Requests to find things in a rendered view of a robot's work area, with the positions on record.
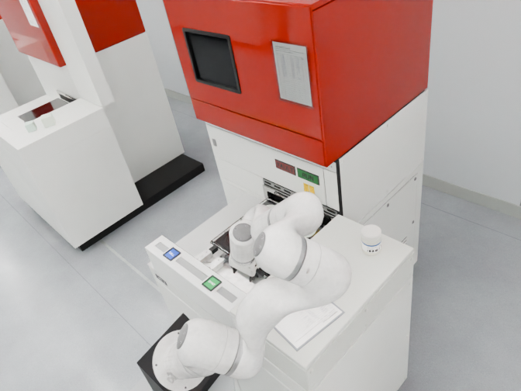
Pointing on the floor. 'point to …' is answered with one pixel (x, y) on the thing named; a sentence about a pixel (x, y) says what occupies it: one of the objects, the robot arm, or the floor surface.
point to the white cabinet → (396, 326)
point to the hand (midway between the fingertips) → (243, 272)
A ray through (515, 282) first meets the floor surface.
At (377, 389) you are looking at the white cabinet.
